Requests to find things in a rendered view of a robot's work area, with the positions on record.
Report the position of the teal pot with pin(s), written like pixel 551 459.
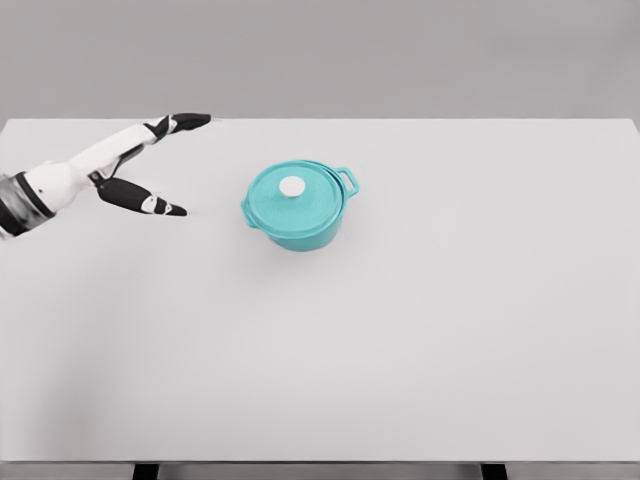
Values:
pixel 320 234

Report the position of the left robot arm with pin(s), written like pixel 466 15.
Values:
pixel 42 187

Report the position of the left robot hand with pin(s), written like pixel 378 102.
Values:
pixel 107 151

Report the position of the teal pot lid white knob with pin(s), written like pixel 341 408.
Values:
pixel 295 197

